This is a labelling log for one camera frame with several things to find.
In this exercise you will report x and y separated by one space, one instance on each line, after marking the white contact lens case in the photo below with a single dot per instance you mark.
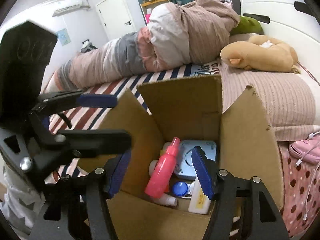
180 188

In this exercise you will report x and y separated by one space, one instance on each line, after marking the pink polka dot sheet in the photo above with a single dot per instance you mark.
297 192

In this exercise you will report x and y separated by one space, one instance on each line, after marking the pink grey striped duvet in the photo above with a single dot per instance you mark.
175 35

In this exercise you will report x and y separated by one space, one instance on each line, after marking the white bed headboard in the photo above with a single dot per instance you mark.
287 22

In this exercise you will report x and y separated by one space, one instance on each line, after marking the tan plush toy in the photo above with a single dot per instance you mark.
262 55

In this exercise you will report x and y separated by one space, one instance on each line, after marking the light blue wall poster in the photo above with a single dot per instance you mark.
63 37

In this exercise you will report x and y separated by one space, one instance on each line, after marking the pink gift bag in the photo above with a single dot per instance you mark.
148 18

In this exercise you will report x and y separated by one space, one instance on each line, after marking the yellow cabinet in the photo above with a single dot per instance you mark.
156 2

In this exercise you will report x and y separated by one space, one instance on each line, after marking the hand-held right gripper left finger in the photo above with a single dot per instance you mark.
120 172

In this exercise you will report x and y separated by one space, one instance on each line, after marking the white bottle yellow label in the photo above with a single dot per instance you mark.
197 202

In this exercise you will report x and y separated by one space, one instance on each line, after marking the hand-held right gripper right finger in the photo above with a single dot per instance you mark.
202 172

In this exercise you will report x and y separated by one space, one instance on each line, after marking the white door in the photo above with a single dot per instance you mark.
115 15

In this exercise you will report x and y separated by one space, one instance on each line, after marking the pink spray bottle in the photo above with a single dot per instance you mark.
162 170

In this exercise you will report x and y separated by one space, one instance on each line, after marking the pink pouch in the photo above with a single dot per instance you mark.
307 152

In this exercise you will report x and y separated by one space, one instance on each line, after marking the light blue square device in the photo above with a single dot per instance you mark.
186 155

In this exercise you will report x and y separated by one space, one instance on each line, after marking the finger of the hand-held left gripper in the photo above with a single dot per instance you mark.
97 100
100 141

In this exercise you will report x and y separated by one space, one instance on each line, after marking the white grey patterned cloth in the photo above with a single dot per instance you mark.
17 205

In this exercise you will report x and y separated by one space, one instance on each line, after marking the black white bag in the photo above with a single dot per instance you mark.
88 47

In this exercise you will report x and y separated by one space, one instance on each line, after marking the small clear bottle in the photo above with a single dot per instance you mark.
167 200

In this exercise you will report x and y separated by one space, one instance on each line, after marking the white air conditioner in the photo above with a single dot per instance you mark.
68 5

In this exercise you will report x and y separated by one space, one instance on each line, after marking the green plush toy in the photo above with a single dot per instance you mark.
247 25

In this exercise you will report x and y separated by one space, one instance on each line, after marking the pink ribbed pillow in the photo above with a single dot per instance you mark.
275 97

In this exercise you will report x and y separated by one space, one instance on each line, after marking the brown cardboard box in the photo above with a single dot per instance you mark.
190 105

